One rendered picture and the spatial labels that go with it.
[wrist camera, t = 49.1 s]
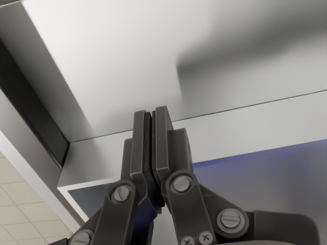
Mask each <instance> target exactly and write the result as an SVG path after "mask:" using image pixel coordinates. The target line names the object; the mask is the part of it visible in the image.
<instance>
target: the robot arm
mask: <svg viewBox="0 0 327 245"><path fill-rule="evenodd" d="M165 203H166V205H167V208H168V210H169V212H170V214H171V215H172V219H173V223H174V228H175V233H176V237H177V241H178V245H321V242H320V236H319V229H318V227H317V224H316V222H315V221H314V220H313V219H312V218H311V217H309V216H307V215H305V214H301V213H291V212H277V211H263V210H254V212H248V211H243V210H242V209H241V208H239V207H238V206H236V205H234V204H233V203H231V202H229V201H228V200H226V199H224V198H223V197H221V196H220V195H218V194H216V193H215V192H213V191H211V190H210V189H208V188H206V187H205V186H203V185H201V184H200V183H198V180H197V178H196V176H195V174H194V172H193V164H192V156H191V149H190V143H189V139H188V135H187V132H186V128H180V129H175V130H174V128H173V125H172V122H171V118H170V116H169V112H168V109H167V106H166V105H165V106H160V107H156V110H155V111H152V117H151V114H150V112H146V110H141V111H136V112H134V121H133V133H132V138H129V139H125V141H124V149H123V159H122V168H121V178H120V180H119V181H117V182H115V183H113V184H112V185H111V186H110V187H109V188H108V191H107V193H106V196H105V199H104V203H103V206H102V207H101V208H100V209H99V210H98V211H97V212H96V213H95V214H94V215H93V216H92V217H91V218H90V219H89V220H88V221H87V222H86V223H85V224H83V225H82V226H81V227H80V228H79V229H78V230H77V231H76V232H75V233H74V234H73V236H72V237H71V238H69V239H67V238H63V239H61V240H58V241H56V242H53V243H50V244H48V245H151V241H152V235H153V229H154V221H153V220H154V219H155V218H156V217H157V216H158V214H161V213H162V207H165Z"/></svg>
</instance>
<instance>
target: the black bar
mask: <svg viewBox="0 0 327 245"><path fill-rule="evenodd" d="M0 131H1V132H2V133H3V134H4V135H5V136H6V138H7V139H8V140H9V141H10V142H11V144H12V145H13V146H14V147H15V148H16V150H17V151H18V152H19V153H20V155H21V156H22V157H23V158H24V159H25V161H26V162H27V163H28V164H29V165H30V167H31V168H32V169H33V170H34V171H35V173H36V174H37V175H38V176H39V178H40V179H41V180H42V181H43V182H44V184H45V185H46V186H47V187H48V188H49V190H50V191H51V192H52V193H53V194H54V196H55V197H56V198H57V199H58V200H59V202H60V203H61V204H62V205H63V207H64V208H65V209H66V210H67V211H68V213H69V214H70V215H71V216H72V217H73V219H74V220H75V221H76V222H77V223H78V224H79V225H80V227H81V226H82V225H83V224H85V222H84V220H83V219H82V218H81V217H80V215H79V214H78V213H77V212H76V211H75V209H74V208H73V207H72V206H71V204H70V203H69V202H68V201H67V199H66V198H65V197H64V196H63V195H62V193H61V192H60V191H59V190H58V188H57V185H58V182H59V179H60V176H61V172H62V169H63V166H64V163H65V160H66V156H67V153H68V150H69V145H68V144H67V142H66V140H65V139H64V137H63V136H62V134H61V133H60V131H59V130H58V128H57V126H56V125H55V123H54V122H53V120H52V119H51V117H50V116H49V114H48V113H47V111H46V110H45V108H44V106H43V105H42V103H41V102H40V100H39V99H38V97H37V96H36V94H35V93H34V91H33V90H32V88H31V87H30V85H29V84H28V82H27V81H26V79H25V77H24V76H23V74H22V73H21V71H20V70H19V68H18V67H17V65H16V64H15V62H14V61H13V59H12V57H11V56H10V54H9V53H8V51H7V50H6V48H5V47H4V45H3V44H2V42H1V41H0Z"/></svg>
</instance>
